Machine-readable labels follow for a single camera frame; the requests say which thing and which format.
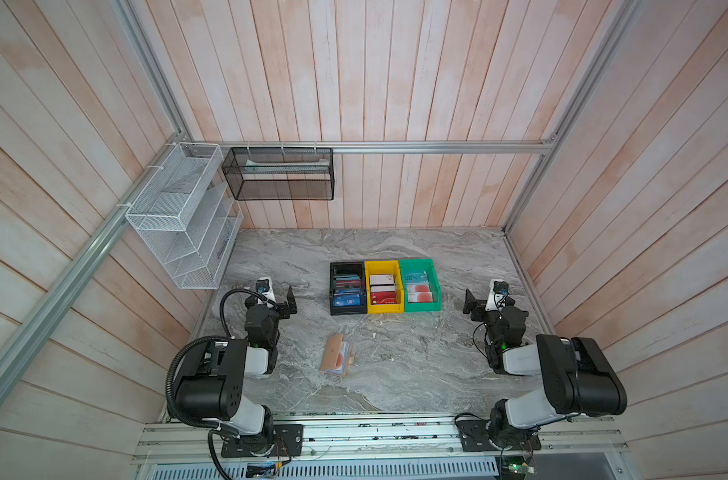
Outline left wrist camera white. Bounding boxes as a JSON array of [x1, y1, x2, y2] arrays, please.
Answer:
[[255, 276, 276, 302]]

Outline aluminium front rail frame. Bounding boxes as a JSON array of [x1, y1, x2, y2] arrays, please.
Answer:
[[131, 413, 641, 479]]

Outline clear cards with red circles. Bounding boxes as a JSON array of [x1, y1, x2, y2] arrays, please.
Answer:
[[403, 271, 434, 304]]

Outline yellow plastic bin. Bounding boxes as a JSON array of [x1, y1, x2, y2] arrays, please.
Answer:
[[365, 260, 406, 314]]

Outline tan leather card holder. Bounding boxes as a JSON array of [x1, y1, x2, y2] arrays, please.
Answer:
[[320, 334, 354, 377]]

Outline black wire mesh basket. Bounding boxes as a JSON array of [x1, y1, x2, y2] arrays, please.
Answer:
[[222, 146, 336, 201]]

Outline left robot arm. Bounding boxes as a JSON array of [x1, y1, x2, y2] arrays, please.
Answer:
[[165, 277, 298, 479]]

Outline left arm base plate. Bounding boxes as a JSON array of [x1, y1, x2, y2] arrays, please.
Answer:
[[221, 423, 304, 459]]

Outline black plastic bin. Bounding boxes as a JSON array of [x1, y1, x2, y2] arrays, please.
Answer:
[[329, 261, 368, 316]]

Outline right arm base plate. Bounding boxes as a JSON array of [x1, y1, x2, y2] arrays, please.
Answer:
[[454, 417, 542, 452]]

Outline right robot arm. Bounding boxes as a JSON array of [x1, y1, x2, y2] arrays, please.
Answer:
[[463, 281, 628, 450]]

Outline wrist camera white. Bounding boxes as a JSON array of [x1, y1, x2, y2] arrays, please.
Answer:
[[486, 279, 510, 311], [255, 276, 276, 302]]

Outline blue VIP cards stack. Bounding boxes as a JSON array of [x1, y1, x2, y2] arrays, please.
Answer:
[[332, 274, 363, 308]]

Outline red and white cards stack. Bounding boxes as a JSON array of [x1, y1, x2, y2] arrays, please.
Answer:
[[368, 274, 399, 305]]

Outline white wire mesh shelf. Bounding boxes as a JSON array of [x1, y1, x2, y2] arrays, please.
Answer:
[[126, 142, 244, 290]]

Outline green plastic bin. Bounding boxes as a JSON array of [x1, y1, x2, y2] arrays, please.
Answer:
[[399, 258, 442, 313]]

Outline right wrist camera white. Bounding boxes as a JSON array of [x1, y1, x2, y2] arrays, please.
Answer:
[[486, 279, 510, 311]]

